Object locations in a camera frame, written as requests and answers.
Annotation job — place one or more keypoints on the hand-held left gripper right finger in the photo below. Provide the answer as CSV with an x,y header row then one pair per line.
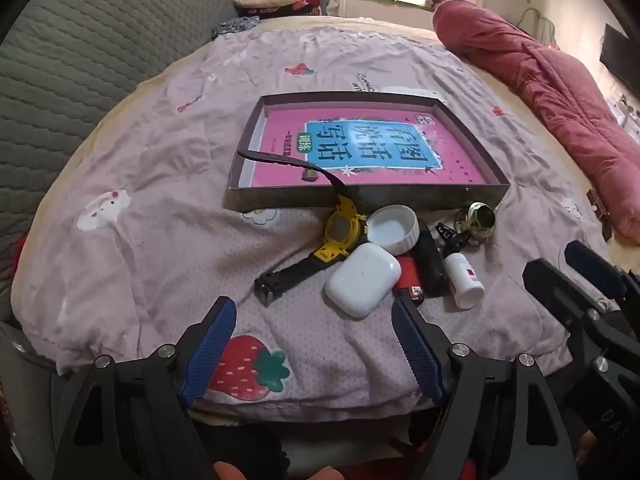
x,y
417,355

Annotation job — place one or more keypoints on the yellow and black wristwatch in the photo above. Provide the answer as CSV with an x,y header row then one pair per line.
x,y
342,230

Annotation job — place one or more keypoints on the pink printed bed sheet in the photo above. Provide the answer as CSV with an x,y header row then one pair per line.
x,y
175,210

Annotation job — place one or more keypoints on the grey quilted headboard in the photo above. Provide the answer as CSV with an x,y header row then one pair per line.
x,y
75,60

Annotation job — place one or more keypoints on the pink and blue book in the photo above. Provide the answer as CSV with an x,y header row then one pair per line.
x,y
380,145

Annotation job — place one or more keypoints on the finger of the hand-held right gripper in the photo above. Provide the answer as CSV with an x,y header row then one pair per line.
x,y
555,285
592,262

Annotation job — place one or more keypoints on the black tube with gold top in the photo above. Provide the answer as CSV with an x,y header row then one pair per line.
x,y
430,265

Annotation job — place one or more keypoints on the red quilted blanket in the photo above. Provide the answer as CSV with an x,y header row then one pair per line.
x,y
550,95

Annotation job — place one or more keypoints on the white jar lid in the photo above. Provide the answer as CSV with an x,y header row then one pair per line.
x,y
390,230

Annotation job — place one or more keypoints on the black hair clip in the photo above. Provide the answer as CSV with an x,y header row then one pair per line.
x,y
447,235

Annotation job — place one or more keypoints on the grey cardboard tray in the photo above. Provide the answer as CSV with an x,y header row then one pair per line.
x,y
400,197

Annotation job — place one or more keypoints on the blue patterned cloth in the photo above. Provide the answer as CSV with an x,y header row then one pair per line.
x,y
235,27

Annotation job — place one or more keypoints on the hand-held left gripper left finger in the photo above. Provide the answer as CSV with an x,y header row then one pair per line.
x,y
215,345

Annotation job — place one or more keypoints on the red lighter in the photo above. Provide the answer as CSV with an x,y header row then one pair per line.
x,y
409,275

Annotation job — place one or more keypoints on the black television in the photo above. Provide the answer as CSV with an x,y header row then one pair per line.
x,y
620,55

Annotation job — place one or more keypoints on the small white bottle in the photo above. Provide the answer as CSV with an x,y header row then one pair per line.
x,y
462,282

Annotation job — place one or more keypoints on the dark brown stick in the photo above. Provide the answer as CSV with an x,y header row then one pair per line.
x,y
606,227

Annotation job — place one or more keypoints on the white earbuds case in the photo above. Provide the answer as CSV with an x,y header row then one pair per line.
x,y
362,280

